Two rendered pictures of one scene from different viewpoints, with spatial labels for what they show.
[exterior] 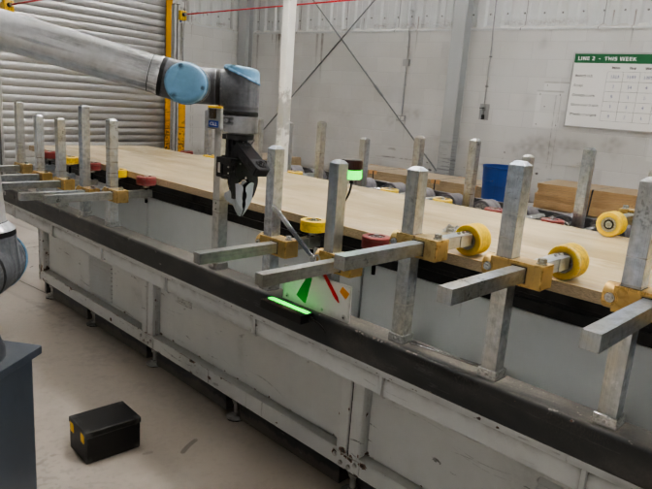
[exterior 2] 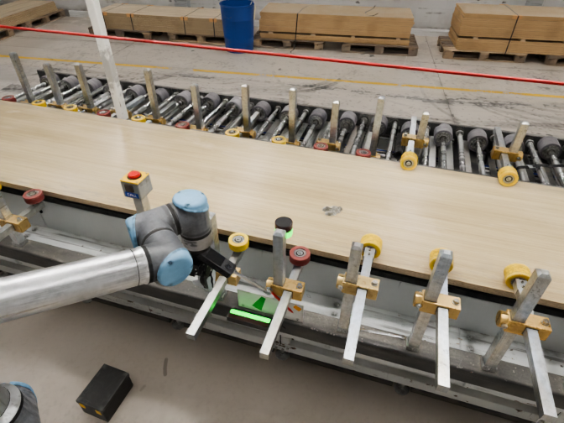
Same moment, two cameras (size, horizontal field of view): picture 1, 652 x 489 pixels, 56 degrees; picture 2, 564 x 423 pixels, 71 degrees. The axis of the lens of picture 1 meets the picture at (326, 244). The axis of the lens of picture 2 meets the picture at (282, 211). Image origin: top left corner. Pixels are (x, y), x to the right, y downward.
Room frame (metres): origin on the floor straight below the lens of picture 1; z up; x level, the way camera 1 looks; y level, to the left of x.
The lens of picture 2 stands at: (0.74, 0.40, 1.95)
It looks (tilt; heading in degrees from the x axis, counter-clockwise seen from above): 38 degrees down; 333
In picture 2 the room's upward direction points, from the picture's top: straight up
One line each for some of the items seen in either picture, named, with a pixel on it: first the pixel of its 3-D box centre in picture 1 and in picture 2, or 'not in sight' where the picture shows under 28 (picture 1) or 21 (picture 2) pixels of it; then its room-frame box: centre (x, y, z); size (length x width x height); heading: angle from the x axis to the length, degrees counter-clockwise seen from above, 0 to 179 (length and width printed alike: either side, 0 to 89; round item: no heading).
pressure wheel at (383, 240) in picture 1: (374, 254); (299, 262); (1.65, -0.14, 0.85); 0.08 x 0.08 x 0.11
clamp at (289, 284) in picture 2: (339, 262); (285, 287); (1.57, -0.04, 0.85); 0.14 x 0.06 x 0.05; 46
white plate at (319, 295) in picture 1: (314, 292); (269, 305); (1.59, 0.02, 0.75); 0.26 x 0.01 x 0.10; 46
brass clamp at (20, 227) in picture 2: (114, 194); (12, 221); (2.44, 0.86, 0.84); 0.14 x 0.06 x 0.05; 46
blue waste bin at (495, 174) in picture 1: (504, 195); (238, 25); (7.09, -2.02, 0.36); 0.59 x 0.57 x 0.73; 142
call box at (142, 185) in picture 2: (222, 118); (137, 185); (1.94, 0.35, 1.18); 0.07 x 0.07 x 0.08; 46
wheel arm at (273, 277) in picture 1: (325, 267); (284, 302); (1.51, 0.00, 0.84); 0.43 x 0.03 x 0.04; 136
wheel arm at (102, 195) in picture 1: (100, 196); (2, 232); (2.38, 0.90, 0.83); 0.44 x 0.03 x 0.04; 136
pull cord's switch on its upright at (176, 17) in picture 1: (178, 92); not in sight; (4.17, 1.05, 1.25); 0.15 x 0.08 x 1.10; 46
